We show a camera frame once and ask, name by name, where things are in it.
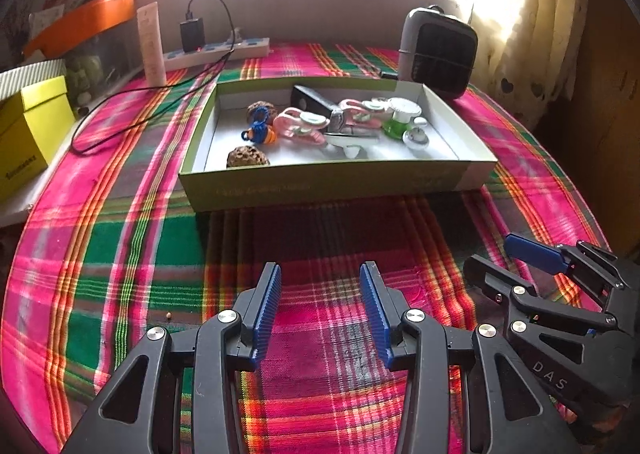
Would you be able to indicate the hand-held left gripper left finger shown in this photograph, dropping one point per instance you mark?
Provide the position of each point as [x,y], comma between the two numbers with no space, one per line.
[265,314]

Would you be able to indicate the white disc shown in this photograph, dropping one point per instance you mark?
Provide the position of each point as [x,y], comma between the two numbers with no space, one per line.
[402,106]

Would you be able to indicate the white clip with round lens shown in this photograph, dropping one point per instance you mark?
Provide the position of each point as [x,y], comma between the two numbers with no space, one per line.
[415,139]

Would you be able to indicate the yellow cardboard box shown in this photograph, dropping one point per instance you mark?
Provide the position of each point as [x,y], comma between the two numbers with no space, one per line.
[30,144]

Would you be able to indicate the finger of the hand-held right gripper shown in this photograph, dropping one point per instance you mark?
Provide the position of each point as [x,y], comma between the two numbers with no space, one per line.
[492,279]
[532,251]

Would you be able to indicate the small white black heater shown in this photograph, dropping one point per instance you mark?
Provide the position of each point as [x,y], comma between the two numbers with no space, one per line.
[440,54]

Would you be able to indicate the black power adapter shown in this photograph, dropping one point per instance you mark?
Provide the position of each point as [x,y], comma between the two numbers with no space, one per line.
[192,35]

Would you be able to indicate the white blue power strip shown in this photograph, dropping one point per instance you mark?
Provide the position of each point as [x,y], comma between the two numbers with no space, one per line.
[250,48]

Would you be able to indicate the brown walnut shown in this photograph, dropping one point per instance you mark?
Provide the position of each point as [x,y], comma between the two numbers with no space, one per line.
[247,156]
[272,109]

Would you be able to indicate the green white striped box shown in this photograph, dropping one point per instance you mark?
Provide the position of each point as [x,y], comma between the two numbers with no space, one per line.
[25,76]

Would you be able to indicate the beige cosmetic tube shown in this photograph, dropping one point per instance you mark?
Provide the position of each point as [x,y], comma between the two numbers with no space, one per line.
[151,44]

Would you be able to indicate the black marker pen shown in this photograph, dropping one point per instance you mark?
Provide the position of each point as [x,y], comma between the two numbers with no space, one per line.
[389,74]

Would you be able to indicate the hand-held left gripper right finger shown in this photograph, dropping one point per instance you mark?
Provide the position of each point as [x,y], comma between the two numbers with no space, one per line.
[375,314]

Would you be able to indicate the pink clip with mint lens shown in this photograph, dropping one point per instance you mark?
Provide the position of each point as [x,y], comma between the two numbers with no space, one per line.
[290,124]
[352,109]

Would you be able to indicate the orange plastic tray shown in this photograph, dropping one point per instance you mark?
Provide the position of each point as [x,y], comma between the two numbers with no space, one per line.
[90,14]

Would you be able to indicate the green white cardboard box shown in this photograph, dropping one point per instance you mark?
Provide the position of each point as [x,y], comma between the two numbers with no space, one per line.
[325,184]

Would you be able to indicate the pink green plaid tablecloth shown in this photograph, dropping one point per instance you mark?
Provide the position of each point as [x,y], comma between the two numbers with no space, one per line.
[125,234]

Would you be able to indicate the clear plastic storage bin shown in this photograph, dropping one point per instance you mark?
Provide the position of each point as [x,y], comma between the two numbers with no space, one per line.
[95,66]

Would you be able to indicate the black rectangular bottle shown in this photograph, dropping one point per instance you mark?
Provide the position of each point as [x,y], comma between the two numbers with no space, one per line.
[307,96]

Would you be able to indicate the yellow heart print curtain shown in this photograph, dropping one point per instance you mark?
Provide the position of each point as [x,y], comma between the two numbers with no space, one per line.
[540,34]

